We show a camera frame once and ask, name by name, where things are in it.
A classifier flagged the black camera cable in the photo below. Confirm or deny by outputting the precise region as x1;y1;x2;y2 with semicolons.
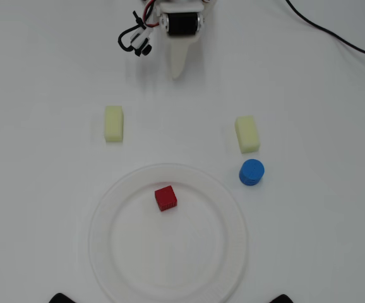
117;11;145;53

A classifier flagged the long black table cable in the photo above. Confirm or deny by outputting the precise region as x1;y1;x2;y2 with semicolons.
285;0;365;61

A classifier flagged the red white servo wire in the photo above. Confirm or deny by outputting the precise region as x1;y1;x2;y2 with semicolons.
141;0;161;28

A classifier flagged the blue ribbed cylinder block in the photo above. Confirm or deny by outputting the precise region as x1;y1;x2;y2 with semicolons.
238;158;265;187

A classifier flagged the pale yellow foam block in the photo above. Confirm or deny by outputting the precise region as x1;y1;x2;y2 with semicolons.
104;105;125;143
234;115;261;155

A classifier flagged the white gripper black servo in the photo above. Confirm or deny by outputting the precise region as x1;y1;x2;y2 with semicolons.
155;0;215;80

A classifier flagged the small white wrist camera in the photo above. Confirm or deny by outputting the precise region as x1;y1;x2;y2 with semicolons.
128;27;153;57

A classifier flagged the white round plastic dish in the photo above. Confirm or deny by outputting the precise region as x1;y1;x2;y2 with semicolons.
88;162;250;303

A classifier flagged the red textured cube block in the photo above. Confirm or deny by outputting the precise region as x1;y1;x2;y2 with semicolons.
154;185;179;212

